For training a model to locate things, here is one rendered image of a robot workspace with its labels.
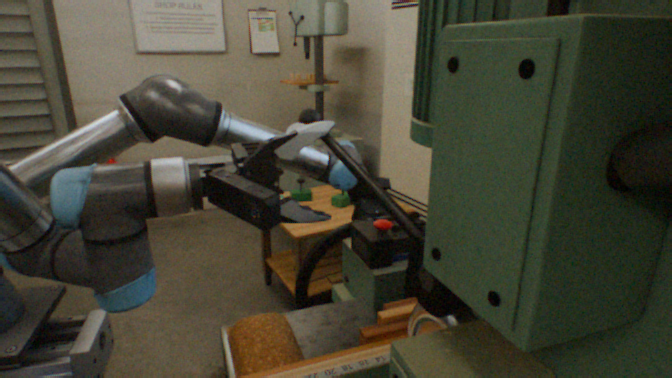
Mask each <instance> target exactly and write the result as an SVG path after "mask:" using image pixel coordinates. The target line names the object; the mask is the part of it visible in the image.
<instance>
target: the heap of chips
mask: <svg viewBox="0 0 672 378"><path fill-rule="evenodd" d="M225 329H226V334H227V339H228V344H229V349H230V354H231V360H232V365H233V370H234V375H235V378H236V377H241V376H245V375H249V374H253V373H257V372H260V371H264V370H269V369H273V368H277V367H281V366H285V365H289V364H294V363H298V362H302V360H305V358H304V355H303V353H302V351H301V349H300V346H299V344H298V342H297V340H296V336H295V334H294V332H293V329H292V327H291V325H289V323H288V320H287V318H286V316H285V315H284V316H281V315H280V313H277V312H267V314H261V315H256V316H251V317H247V318H244V319H241V320H239V321H238V322H237V323H235V325H234V326H231V327H226V328H225Z"/></svg>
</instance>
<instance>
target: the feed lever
mask: <svg viewBox="0 0 672 378"><path fill-rule="evenodd" d="M298 120H299V123H302V124H306V125H307V124H311V123H314V122H320V121H321V115H320V114H319V112H317V111H315V110H314V109H305V110H303V111H302V112H301V113H300V115H299V119H298ZM321 140H322V141H323V142H324V143H325V144H326V145H327V146H328V147H329V148H330V150H331V151H332V152H333V153H334V154H335V155H336V156H337V157H338V159H339V160H340V161H341V162H342V164H343V165H344V166H345V167H346V168H347V170H348V171H349V172H350V173H351V174H353V175H354V176H355V177H356V178H357V180H358V181H359V182H360V183H361V184H362V185H363V186H364V187H365V188H366V190H367V191H368V192H369V193H370V194H371V195H372V196H373V197H374V198H375V201H376V202H377V203H378V204H379V205H380V206H381V207H382V208H384V209H385V211H386V212H387V213H388V214H389V215H390V216H391V217H392V218H393V220H394V221H395V222H396V223H397V224H398V225H399V226H400V227H401V228H402V231H403V232H404V233H405V234H406V235H407V236H409V237H410V238H411V239H412V241H413V242H414V243H415V244H414V245H413V247H412V249H411V251H410V254H409V261H408V272H409V278H410V283H411V287H412V290H413V293H414V295H415V297H416V299H417V301H418V302H419V304H420V305H421V306H422V307H423V309H424V310H425V311H427V312H428V313H429V314H431V315H432V316H434V317H437V318H442V317H446V316H451V315H455V314H459V313H463V312H467V311H471V310H473V309H471V308H470V307H469V306H468V305H466V304H465V302H464V301H463V300H462V299H461V298H459V297H458V296H457V295H456V294H455V293H454V292H451V291H450V290H449V289H448V288H447V287H446V286H444V285H443V284H442V283H441V282H440V280H439V279H437V278H436V277H435V276H434V275H433V274H432V273H429V272H428V271H427V270H426V269H425V268H424V266H423V258H424V244H425V231H424V230H423V229H422V227H421V226H420V225H419V224H418V223H417V222H416V221H415V220H414V219H413V218H412V217H411V216H410V215H408V214H407V213H406V212H405V211H404V210H403V209H402V208H401V207H400V206H399V205H398V204H397V203H396V202H395V201H394V200H393V198H392V197H391V196H390V195H389V193H388V192H387V191H386V190H385V189H384V188H382V187H381V186H380V185H379V184H378V183H377V182H376V181H375V180H374V179H373V178H372V177H371V176H370V175H369V174H368V173H367V172H366V171H365V170H364V169H363V168H362V167H361V166H360V165H359V163H358V162H357V161H356V160H355V159H354V158H353V157H352V156H350V155H349V153H348V152H347V151H346V150H345V149H344V148H343V147H342V146H341V145H340V144H339V143H338V142H337V141H336V140H335V139H334V138H333V137H332V136H331V135H330V134H328V135H327V136H324V137H321Z"/></svg>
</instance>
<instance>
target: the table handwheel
mask: <svg viewBox="0 0 672 378"><path fill-rule="evenodd" d="M361 221H366V219H361V220H356V221H352V222H348V223H345V224H342V225H340V226H338V227H336V228H334V229H333V230H331V231H329V232H328V233H327V235H325V236H324V237H323V238H322V239H321V240H319V241H318V242H316V243H315V244H314V246H313V247H312V248H311V249H310V250H309V252H308V253H307V255H306V256H305V258H304V260H303V261H302V265H301V267H300V269H299V272H298V275H297V279H296V284H295V301H296V306H297V310H301V309H305V308H310V304H312V303H315V302H319V301H321V300H324V299H327V298H329V297H332V288H330V289H327V291H325V292H321V293H317V294H314V295H311V296H308V287H309V281H310V278H311V275H312V273H313V270H314V268H315V267H316V265H317V262H319V261H320V260H321V258H322V257H323V256H324V255H325V254H326V252H327V251H328V250H330V249H331V248H332V247H333V246H334V245H336V244H337V243H339V242H340V241H342V240H344V239H346V238H348V237H352V223H354V222H361Z"/></svg>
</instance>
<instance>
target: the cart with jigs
mask: <svg viewBox="0 0 672 378"><path fill-rule="evenodd" d="M304 182H305V180H304V179H297V183H300V189H292V190H290V191H287V192H285V193H283V194H279V195H280V197H282V198H283V197H286V196H292V197H294V198H295V200H296V201H297V202H298V203H300V204H301V205H302V206H309V207H310V208H311V209H312V210H316V211H323V212H325V213H327V214H329V215H331V216H332V218H331V219H330V220H326V221H321V222H312V223H281V222H280V223H279V224H278V225H279V226H280V227H281V228H282V229H283V230H284V231H286V233H287V234H288V235H289V236H290V237H291V238H293V239H294V240H295V249H293V250H288V251H283V252H279V253H274V254H271V234H270V229H269V230H267V232H264V230H262V229H261V245H262V265H263V274H264V279H265V283H266V285H271V284H272V278H271V275H272V270H273V271H274V272H275V274H276V275H277V276H278V277H279V279H280V280H281V281H282V282H283V284H284V285H285V286H286V287H287V290H288V291H290V292H291V293H292V295H293V296H294V297H295V284H296V279H297V275H298V272H299V269H300V267H301V265H302V261H303V260H304V258H305V256H306V255H307V253H308V252H309V250H310V249H311V248H312V247H313V246H314V245H310V246H307V239H311V238H316V237H321V236H325V235H327V233H328V232H329V231H331V230H333V229H334V228H336V227H338V226H340V225H342V224H345V223H348V222H352V219H350V218H352V215H353V212H354V209H355V206H354V205H350V203H349V199H350V197H349V196H348V194H347V192H346V191H342V190H339V189H335V188H333V187H332V186H331V185H324V186H318V187H311V188H305V189H302V183H304ZM393 200H394V198H393ZM394 201H395V202H396V203H397V204H398V205H399V206H400V207H401V208H402V209H403V210H404V211H405V212H406V213H409V214H411V213H412V212H417V211H416V210H414V209H412V208H409V207H408V206H406V205H404V204H402V203H400V202H398V201H396V200H394ZM342 241H343V240H342ZM342 241H340V242H339V243H337V244H336V245H334V246H333V247H332V248H331V249H330V250H328V251H327V252H326V254H325V255H324V256H323V257H322V258H321V260H320V261H319V262H317V265H316V267H315V268H314V270H313V273H312V275H311V278H310V281H309V287H308V296H311V295H314V294H317V293H321V292H325V291H327V289H330V288H332V285H335V284H340V283H342Z"/></svg>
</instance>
